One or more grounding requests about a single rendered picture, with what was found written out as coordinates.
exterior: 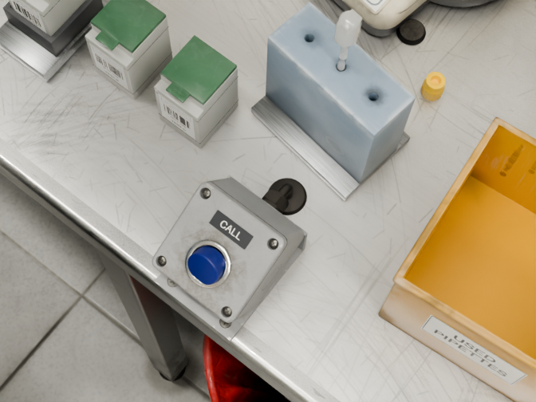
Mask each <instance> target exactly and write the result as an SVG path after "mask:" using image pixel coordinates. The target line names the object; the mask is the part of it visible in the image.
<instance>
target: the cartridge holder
mask: <svg viewBox="0 0 536 402"><path fill-rule="evenodd" d="M109 1H110V0H86V1H85V2H84V3H83V4H82V5H81V6H80V7H79V8H78V9H77V10H76V11H75V12H74V13H73V15H72V16H71V17H70V18H69V19H68V20H67V21H66V22H65V23H64V24H63V25H62V26H61V27H60V28H59V29H58V30H57V31H56V32H55V33H54V35H53V36H52V37H50V36H49V35H48V34H47V33H45V32H44V31H42V30H41V29H39V28H38V27H37V26H35V25H34V24H33V23H32V22H30V21H29V20H27V19H26V18H24V17H23V16H21V15H20V14H19V13H18V12H16V11H15V10H13V9H12V7H11V5H10V2H8V3H7V4H6V5H5V6H4V7H3V9H4V12H5V14H6V16H7V19H8V20H7V21H6V22H5V23H4V24H3V25H2V26H1V27H0V48H1V49H2V50H4V51H5V52H6V53H8V54H9V55H10V56H11V57H13V58H14V59H15V60H17V61H19V62H20V63H21V64H23V65H24V66H25V67H26V68H27V69H29V70H30V71H32V72H33V73H35V74H36V75H37V76H39V77H40V78H41V79H42V80H44V81H45V82H47V81H48V80H49V79H50V78H51V77H52V76H53V75H54V74H55V73H56V72H57V71H58V70H59V68H60V67H62V66H63V64H64V63H66V62H67V60H68V59H70V58H71V56H72V55H73V54H74V53H75V52H76V51H77V50H78V49H79V48H80V47H81V46H82V45H83V44H84V43H85V42H86V40H85V35H86V34H87V33H88V32H89V31H90V30H91V29H92V26H91V20H92V19H93V18H94V17H95V16H96V15H97V14H98V13H99V12H100V11H101V10H102V9H103V8H104V7H105V6H106V4H107V3H108V2H109Z"/></svg>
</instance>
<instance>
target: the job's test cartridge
mask: <svg viewBox="0 0 536 402"><path fill-rule="evenodd" d="M85 1H86V0H9V2H10V5H11V7H12V9H13V10H15V11H16V12H18V13H19V14H20V15H21V16H23V17H24V18H26V19H27V20H29V21H30V22H32V23H33V24H34V25H35V26H37V27H38V28H39V29H41V30H42V31H44V32H45V33H46V34H48V35H49V36H50V37H52V36H53V35H54V33H55V32H56V31H57V30H58V29H59V28H60V27H61V26H62V25H63V24H64V23H65V22H66V21H67V20H68V19H69V18H70V17H71V16H72V15H73V13H74V12H75V11H76V10H77V9H78V8H79V7H80V6H81V5H82V4H83V3H84V2H85Z"/></svg>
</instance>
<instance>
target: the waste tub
mask: <svg viewBox="0 0 536 402"><path fill-rule="evenodd" d="M392 280H393V281H394V282H395V283H394V285H393V286H392V288H391V290H390V292H389V294H388V296H387V297H386V299H385V301H384V304H383V305H382V307H381V308H380V311H379V313H378V315H379V317H381V318H383V319H384V320H386V321H387V322H389V323H390V324H392V325H394V326H395V327H397V328H398V329H400V330H402V331H403V332H405V333H406V334H407V335H409V336H411V337H413V338H414V339H416V340H417V341H419V342H420V343H422V344H423V345H426V346H427V347H428V348H430V349H431V350H433V351H435V352H436V353H438V354H439V355H441V356H442V357H444V358H446V359H447V360H449V361H450V362H452V363H453V364H455V365H457V366H459V367H460V368H461V369H463V370H465V371H466V372H468V373H470V374H471V375H472V376H474V377H476V378H477V379H479V380H481V381H482V382H483V383H485V384H487V385H489V386H490V387H492V388H493V389H494V390H496V391H498V392H500V393H501V394H503V395H504V396H506V397H507V398H509V399H510V400H513V401H514V402H536V139H535V138H533V137H532V136H529V135H528V134H526V133H524V132H523V131H521V130H519V129H518V128H516V127H514V126H513V125H511V124H508V123H507V122H506V121H504V120H502V119H500V118H498V117H495V118H494V119H493V121H492V122H491V125H490V126H489V128H488V129H487V131H486V132H485V134H484V135H483V137H482V139H481V140H480V141H479V143H478V145H477V146H476V148H475V150H474V151H473V152H472V154H471V156H470V158H469V159H468V161H467V162H466V164H465V165H464V167H463V169H462V170H461V172H460V173H459V175H458V176H457V178H456V179H455V182H454V183H453V184H452V185H451V187H450V189H449V191H448V192H447V194H446V195H445V197H444V198H443V200H442V202H441V203H440V205H439V206H438V208H437V209H436V211H435V213H434V215H433V216H432V217H431V219H430V220H429V222H428V224H427V226H426V227H425V228H424V230H423V232H422V233H421V235H420V236H419V238H418V239H417V241H416V243H415V244H414V246H413V248H412V249H411V250H410V252H409V253H408V256H407V257H406V259H405V260H404V262H403V263H402V265H401V266H400V268H399V269H398V271H397V272H396V274H395V276H394V277H393V279H392Z"/></svg>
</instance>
